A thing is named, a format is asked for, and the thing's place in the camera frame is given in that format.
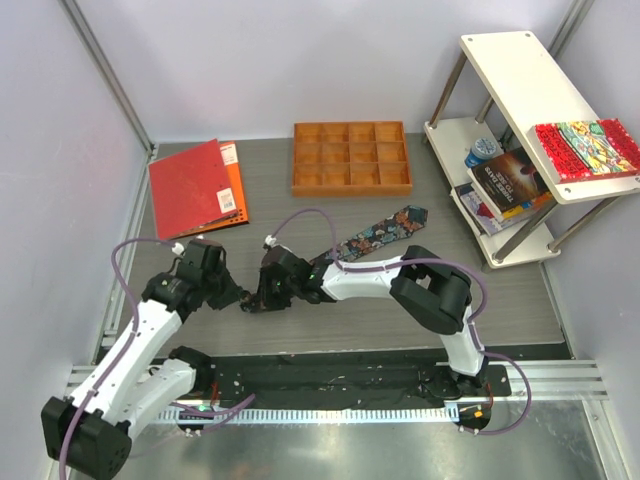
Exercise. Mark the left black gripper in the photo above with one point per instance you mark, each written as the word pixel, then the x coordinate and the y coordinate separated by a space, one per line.
pixel 232 292

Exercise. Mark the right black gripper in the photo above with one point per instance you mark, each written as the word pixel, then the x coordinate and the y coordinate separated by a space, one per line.
pixel 266 301

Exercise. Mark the floral navy necktie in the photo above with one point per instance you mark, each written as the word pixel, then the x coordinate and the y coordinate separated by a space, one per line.
pixel 401 225

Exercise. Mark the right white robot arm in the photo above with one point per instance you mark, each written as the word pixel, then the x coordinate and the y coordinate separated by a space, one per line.
pixel 435 294

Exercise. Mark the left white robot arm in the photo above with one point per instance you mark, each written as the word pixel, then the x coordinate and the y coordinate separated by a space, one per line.
pixel 93 429

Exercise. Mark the red folder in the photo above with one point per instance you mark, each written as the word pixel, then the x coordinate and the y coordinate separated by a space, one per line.
pixel 190 190

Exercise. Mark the orange notebook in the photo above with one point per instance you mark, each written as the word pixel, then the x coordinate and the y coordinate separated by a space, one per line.
pixel 231 161

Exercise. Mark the orange wooden compartment tray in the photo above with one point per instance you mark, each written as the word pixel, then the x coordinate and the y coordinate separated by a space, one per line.
pixel 350 159

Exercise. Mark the bottom stacked books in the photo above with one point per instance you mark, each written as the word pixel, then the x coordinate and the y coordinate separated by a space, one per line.
pixel 480 212

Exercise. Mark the blue lidded jar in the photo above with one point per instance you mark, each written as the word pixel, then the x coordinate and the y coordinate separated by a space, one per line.
pixel 482 150

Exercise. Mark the dark brown book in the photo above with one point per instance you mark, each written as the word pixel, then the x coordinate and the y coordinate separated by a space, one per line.
pixel 509 184

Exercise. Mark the white two-tier shelf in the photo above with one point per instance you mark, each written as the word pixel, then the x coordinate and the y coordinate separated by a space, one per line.
pixel 529 88

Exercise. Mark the red colourful book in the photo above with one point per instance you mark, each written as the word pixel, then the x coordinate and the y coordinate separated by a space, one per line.
pixel 589 150

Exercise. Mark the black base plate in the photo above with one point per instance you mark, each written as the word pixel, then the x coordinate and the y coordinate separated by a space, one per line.
pixel 358 380

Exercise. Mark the slotted white cable duct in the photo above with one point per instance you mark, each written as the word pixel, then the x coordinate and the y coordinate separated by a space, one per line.
pixel 174 415

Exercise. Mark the aluminium rail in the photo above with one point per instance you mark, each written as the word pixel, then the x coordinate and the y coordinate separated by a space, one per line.
pixel 561 380

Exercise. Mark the left aluminium frame post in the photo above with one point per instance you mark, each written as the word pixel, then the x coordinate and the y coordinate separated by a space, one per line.
pixel 100 60

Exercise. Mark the aluminium frame post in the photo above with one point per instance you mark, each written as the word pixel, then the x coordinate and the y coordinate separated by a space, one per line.
pixel 100 60
pixel 569 26

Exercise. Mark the right aluminium frame post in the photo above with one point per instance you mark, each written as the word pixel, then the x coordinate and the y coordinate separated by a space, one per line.
pixel 569 26

